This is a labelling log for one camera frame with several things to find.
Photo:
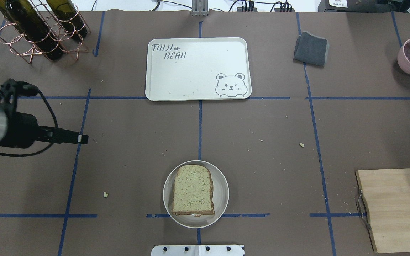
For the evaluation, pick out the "cream bear tray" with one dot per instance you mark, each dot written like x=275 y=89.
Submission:
x=183 y=69

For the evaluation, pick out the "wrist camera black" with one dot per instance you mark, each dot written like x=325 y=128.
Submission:
x=10 y=90

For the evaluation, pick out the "bread slice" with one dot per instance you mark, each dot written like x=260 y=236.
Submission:
x=194 y=214
x=193 y=189

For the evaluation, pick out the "dark wine bottle upper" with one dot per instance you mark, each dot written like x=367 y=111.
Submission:
x=27 y=20

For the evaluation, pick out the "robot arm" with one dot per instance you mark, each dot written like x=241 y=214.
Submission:
x=9 y=166

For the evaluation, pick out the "dark wine bottle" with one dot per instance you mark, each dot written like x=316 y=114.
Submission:
x=27 y=20
x=71 y=21

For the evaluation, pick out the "wooden cutting board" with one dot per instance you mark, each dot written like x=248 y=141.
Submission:
x=386 y=198

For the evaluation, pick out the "copper wire bottle rack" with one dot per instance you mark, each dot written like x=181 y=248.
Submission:
x=18 y=45

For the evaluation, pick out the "grey folded cloth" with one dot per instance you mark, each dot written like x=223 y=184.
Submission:
x=311 y=49

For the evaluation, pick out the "round beige plate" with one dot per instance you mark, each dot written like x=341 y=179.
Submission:
x=220 y=197

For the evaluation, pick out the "black box device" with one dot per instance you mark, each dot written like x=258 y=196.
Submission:
x=364 y=6

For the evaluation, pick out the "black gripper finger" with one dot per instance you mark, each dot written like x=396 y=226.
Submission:
x=60 y=136

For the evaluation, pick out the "aluminium frame post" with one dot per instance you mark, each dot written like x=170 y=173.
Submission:
x=199 y=8

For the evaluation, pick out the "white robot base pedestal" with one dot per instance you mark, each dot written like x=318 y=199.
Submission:
x=199 y=250

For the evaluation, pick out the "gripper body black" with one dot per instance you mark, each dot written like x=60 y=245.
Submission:
x=20 y=130

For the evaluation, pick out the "dark wine bottle lower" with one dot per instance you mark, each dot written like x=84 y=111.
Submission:
x=71 y=21

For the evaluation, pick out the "camera cable black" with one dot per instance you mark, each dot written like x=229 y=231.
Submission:
x=48 y=119

